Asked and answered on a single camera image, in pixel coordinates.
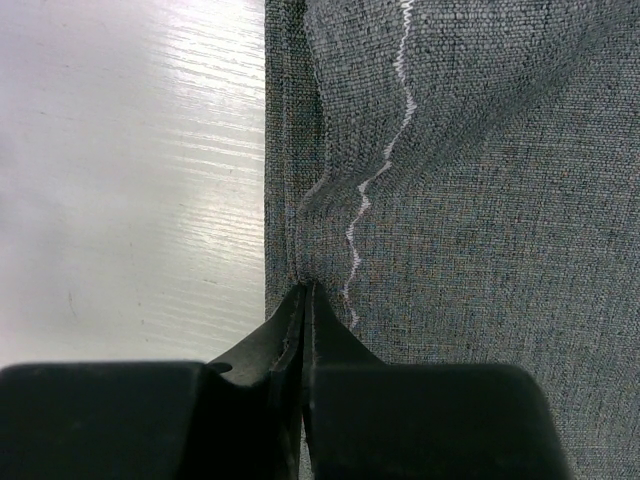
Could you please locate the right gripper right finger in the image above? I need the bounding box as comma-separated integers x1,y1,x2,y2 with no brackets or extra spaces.
302,283,385,479

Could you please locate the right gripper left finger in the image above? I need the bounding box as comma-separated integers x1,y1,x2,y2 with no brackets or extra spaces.
209,286,305,479

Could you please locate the grey cloth napkin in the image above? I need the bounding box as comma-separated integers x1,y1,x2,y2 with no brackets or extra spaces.
264,1,639,479

